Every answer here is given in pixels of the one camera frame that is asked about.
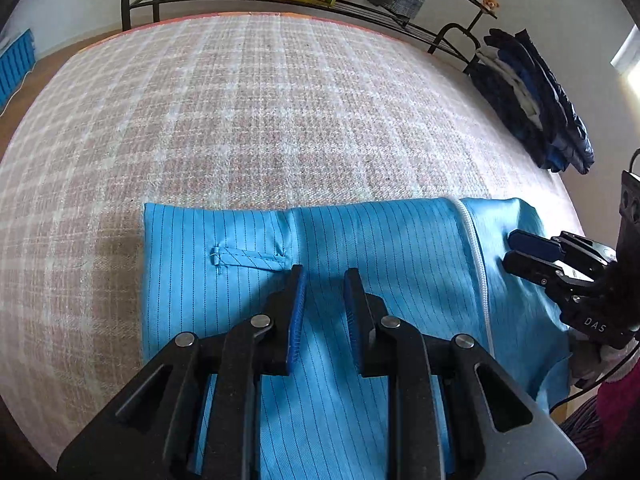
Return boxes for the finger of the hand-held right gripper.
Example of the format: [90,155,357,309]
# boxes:
[507,230,618,271]
[502,251,597,307]

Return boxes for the window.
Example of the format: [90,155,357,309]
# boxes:
[610,25,640,76]

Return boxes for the person's striped pants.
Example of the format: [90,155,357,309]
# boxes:
[557,400,640,466]

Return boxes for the person's right hand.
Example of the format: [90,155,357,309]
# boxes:
[570,332,626,387]

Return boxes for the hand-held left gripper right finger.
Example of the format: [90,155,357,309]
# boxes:
[343,267,587,480]

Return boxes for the person's right forearm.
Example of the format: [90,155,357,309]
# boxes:
[595,355,640,411]

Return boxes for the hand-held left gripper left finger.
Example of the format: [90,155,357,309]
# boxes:
[56,264,308,480]

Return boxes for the black metal rack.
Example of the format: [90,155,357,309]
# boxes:
[121,0,526,73]

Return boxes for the blue striped coat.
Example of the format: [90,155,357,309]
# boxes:
[141,196,573,480]

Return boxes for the orange bed sheet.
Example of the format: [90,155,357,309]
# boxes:
[82,10,321,53]

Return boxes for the pink plaid blanket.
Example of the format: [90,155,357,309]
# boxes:
[0,12,586,471]

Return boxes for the pile of dark blue clothes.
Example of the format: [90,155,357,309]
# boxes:
[462,27,596,176]

